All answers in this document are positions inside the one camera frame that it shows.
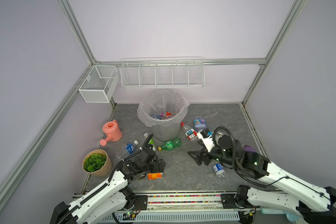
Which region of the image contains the clear plastic bin liner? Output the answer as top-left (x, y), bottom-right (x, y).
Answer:
top-left (137, 90), bottom-right (190, 127)

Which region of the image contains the grey mesh trash bin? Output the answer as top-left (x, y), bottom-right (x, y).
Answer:
top-left (145, 91), bottom-right (185, 142)

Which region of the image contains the orange label bottle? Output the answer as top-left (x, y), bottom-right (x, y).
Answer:
top-left (148, 173), bottom-right (162, 180)

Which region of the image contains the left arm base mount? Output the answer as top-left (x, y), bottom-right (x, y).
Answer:
top-left (124, 195), bottom-right (148, 211)

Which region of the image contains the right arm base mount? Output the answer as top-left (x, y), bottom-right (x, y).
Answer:
top-left (220, 193), bottom-right (240, 209)

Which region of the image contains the small blue-cap water bottle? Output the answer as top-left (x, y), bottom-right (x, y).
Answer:
top-left (212, 163), bottom-right (225, 178)

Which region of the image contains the colourful label blue-cap bottle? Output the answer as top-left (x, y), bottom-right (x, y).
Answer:
top-left (193, 116), bottom-right (207, 130)

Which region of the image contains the white slotted cable duct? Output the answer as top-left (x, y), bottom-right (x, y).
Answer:
top-left (116, 211), bottom-right (240, 224)

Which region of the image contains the pink watering can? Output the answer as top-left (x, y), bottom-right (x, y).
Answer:
top-left (100, 119), bottom-right (122, 146)

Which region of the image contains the Pocari Sweat bottle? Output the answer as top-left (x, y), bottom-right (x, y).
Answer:
top-left (151, 113), bottom-right (162, 119)
top-left (124, 140), bottom-right (139, 154)

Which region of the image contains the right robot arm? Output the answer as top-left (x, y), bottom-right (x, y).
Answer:
top-left (188, 127), bottom-right (336, 224)

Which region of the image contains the long white wire basket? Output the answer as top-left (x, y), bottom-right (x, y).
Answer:
top-left (120, 57), bottom-right (205, 88)

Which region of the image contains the bowl of green plant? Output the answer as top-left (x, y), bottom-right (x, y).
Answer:
top-left (82, 149), bottom-right (113, 177)

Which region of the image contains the red white label bottle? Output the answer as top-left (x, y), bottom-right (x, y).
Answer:
top-left (181, 122), bottom-right (198, 141)

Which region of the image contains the green soda bottle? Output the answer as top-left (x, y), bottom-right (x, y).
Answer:
top-left (158, 137), bottom-right (182, 151)

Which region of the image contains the small white mesh basket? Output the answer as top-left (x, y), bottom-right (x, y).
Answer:
top-left (78, 65), bottom-right (119, 103)

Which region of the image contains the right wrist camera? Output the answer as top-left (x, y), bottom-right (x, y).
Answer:
top-left (197, 128), bottom-right (215, 153)

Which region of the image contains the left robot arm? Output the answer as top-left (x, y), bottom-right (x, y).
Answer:
top-left (50, 134), bottom-right (165, 224)

